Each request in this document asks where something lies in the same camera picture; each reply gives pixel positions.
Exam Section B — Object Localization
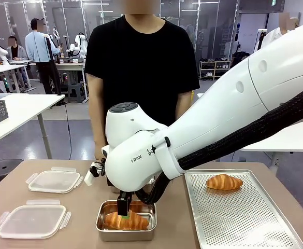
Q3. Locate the bystander in white top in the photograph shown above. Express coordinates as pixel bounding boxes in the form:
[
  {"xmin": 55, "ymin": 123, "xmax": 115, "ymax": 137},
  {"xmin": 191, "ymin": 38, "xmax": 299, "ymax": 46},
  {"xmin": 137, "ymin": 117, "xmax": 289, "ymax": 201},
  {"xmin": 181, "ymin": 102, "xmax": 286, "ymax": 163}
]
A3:
[{"xmin": 253, "ymin": 11, "xmax": 300, "ymax": 52}]

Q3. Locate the golden croissant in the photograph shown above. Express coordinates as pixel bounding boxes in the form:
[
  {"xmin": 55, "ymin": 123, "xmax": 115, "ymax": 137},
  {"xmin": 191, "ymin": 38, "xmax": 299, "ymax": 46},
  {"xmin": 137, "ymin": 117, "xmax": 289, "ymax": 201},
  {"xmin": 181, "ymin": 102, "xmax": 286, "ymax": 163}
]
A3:
[
  {"xmin": 104, "ymin": 210, "xmax": 150, "ymax": 231},
  {"xmin": 206, "ymin": 174, "xmax": 244, "ymax": 191}
]

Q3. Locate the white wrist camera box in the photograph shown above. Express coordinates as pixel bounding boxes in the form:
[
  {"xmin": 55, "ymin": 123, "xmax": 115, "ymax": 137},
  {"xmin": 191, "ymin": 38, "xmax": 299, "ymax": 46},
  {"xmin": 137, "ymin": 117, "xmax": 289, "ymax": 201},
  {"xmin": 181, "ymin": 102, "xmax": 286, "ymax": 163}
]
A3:
[{"xmin": 83, "ymin": 160, "xmax": 107, "ymax": 186}]

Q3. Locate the perforated metal baking tray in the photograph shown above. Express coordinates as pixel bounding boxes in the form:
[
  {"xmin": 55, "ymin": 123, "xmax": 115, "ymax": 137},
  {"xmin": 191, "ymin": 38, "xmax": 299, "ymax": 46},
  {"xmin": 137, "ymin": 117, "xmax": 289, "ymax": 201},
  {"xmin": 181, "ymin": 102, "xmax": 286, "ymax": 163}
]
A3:
[{"xmin": 183, "ymin": 169, "xmax": 303, "ymax": 249}]

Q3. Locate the black braided cable sleeve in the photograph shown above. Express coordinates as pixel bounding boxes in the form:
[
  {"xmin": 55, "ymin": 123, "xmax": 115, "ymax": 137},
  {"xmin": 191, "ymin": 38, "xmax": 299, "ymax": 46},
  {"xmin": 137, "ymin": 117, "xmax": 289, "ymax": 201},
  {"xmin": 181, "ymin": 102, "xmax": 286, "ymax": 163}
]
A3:
[{"xmin": 135, "ymin": 84, "xmax": 303, "ymax": 205}]

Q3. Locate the seated bystander grey jacket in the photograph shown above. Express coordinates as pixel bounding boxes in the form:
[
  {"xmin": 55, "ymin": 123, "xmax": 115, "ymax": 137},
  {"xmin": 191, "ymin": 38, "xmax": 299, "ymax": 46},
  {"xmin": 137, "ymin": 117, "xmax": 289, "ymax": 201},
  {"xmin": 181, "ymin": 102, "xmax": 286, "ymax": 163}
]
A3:
[{"xmin": 6, "ymin": 36, "xmax": 29, "ymax": 90}]

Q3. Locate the white curved-edge table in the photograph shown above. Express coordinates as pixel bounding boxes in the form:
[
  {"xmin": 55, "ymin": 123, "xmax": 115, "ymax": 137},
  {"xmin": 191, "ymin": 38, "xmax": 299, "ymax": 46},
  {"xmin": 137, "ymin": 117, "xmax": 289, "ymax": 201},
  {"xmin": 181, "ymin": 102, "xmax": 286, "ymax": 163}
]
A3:
[{"xmin": 239, "ymin": 121, "xmax": 303, "ymax": 168}]

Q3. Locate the black tripod stand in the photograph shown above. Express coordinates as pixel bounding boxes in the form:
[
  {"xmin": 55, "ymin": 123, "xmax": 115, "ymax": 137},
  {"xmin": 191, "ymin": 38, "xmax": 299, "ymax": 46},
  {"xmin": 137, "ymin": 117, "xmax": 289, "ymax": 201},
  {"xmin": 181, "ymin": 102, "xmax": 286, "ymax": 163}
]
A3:
[{"xmin": 44, "ymin": 35, "xmax": 62, "ymax": 96}]

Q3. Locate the translucent white clip lid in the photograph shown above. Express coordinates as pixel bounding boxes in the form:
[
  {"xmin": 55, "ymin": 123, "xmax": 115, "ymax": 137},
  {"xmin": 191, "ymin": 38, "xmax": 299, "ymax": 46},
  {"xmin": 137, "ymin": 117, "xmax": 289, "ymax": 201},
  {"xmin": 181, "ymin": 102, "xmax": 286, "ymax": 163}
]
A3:
[
  {"xmin": 25, "ymin": 167, "xmax": 84, "ymax": 195},
  {"xmin": 0, "ymin": 199, "xmax": 72, "ymax": 239}
]

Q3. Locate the person's right forearm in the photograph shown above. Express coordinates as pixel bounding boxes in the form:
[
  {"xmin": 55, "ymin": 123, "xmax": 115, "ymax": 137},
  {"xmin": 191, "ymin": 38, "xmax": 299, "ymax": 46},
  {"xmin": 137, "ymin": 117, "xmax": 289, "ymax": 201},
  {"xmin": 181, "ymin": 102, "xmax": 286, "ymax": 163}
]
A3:
[{"xmin": 88, "ymin": 103, "xmax": 107, "ymax": 147}]

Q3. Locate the wood-top background table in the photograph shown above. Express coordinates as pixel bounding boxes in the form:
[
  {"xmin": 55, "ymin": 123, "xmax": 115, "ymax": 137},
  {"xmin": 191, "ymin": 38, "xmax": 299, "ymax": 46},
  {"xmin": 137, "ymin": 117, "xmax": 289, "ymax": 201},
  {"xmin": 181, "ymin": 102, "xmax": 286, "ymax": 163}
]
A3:
[{"xmin": 29, "ymin": 61, "xmax": 86, "ymax": 86}]

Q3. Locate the white background work table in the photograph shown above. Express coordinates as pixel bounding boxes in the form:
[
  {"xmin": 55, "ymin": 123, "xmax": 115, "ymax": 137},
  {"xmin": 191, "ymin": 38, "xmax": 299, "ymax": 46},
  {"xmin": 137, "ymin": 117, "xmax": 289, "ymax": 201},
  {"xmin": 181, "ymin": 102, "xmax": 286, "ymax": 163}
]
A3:
[{"xmin": 0, "ymin": 64, "xmax": 30, "ymax": 93}]

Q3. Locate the person torso black t-shirt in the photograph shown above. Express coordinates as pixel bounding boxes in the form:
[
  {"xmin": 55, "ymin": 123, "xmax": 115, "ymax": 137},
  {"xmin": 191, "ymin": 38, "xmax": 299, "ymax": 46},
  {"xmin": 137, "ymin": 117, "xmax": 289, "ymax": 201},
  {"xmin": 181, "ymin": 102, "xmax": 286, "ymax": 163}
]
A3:
[{"xmin": 84, "ymin": 14, "xmax": 200, "ymax": 128}]

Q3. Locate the wooden shoe shelf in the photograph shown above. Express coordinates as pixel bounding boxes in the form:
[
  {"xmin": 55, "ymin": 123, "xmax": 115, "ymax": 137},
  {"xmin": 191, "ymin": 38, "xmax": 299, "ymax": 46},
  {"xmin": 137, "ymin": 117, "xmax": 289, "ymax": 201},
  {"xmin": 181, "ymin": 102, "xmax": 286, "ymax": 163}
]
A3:
[{"xmin": 199, "ymin": 60, "xmax": 232, "ymax": 80}]

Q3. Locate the black round stool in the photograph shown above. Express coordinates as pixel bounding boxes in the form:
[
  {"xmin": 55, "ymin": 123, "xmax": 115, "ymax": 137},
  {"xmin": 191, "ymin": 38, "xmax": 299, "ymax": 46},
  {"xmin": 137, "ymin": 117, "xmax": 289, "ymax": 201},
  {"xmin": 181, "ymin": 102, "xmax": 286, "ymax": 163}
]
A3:
[{"xmin": 0, "ymin": 159, "xmax": 24, "ymax": 194}]

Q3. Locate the grey plastic step stool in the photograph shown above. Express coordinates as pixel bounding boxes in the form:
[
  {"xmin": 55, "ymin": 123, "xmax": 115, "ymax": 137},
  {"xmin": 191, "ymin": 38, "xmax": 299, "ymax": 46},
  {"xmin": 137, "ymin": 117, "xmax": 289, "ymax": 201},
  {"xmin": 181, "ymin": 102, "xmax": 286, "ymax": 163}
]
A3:
[{"xmin": 67, "ymin": 83, "xmax": 88, "ymax": 104}]

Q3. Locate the white side table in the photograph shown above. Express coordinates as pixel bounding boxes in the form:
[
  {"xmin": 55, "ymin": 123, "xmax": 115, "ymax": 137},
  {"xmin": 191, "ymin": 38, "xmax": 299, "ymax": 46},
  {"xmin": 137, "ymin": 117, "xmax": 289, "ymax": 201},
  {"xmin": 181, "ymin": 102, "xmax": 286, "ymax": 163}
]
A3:
[{"xmin": 0, "ymin": 93, "xmax": 66, "ymax": 159}]

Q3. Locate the bystander in light blue shirt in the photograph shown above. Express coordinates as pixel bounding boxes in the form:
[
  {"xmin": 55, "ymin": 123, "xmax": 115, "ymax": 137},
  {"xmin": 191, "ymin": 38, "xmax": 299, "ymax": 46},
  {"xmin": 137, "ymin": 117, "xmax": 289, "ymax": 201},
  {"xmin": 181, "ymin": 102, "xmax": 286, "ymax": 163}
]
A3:
[{"xmin": 25, "ymin": 18, "xmax": 64, "ymax": 95}]

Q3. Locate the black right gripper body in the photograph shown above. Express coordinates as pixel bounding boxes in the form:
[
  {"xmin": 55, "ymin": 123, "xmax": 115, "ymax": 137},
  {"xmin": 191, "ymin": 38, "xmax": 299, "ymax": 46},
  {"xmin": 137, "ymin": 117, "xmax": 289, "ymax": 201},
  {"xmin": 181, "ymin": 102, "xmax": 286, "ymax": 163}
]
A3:
[{"xmin": 118, "ymin": 191, "xmax": 134, "ymax": 201}]

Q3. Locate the person's right hand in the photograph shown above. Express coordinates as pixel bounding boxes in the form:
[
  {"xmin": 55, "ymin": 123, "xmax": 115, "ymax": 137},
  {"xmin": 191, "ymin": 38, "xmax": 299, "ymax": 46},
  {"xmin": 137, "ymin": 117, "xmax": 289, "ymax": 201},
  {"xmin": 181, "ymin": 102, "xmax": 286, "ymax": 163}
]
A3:
[{"xmin": 94, "ymin": 144, "xmax": 107, "ymax": 160}]

